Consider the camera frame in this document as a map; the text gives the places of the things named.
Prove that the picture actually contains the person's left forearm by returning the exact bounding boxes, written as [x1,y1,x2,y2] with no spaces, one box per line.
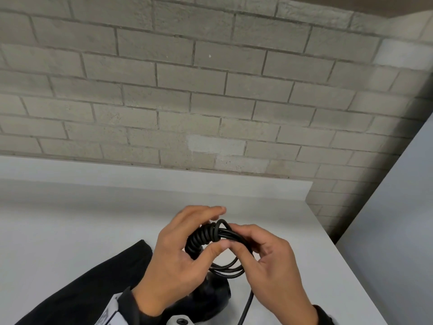
[119,287,151,325]

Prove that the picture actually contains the person's left hand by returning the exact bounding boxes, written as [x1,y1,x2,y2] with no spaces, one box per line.
[133,205,235,317]

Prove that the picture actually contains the person's right forearm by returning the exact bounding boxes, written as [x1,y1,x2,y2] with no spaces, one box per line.
[282,304,339,325]

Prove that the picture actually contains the person's right hand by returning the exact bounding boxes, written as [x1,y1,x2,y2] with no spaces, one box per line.
[229,224,315,320]

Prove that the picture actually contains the black rounded device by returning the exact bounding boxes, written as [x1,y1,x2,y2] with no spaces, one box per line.
[162,272,233,324]

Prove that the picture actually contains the black cable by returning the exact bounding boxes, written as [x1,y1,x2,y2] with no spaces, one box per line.
[184,219,255,325]

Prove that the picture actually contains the black cloth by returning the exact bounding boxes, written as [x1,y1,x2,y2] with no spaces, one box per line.
[14,239,154,325]

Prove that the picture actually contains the white panel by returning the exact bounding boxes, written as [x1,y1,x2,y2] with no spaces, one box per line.
[335,111,433,325]

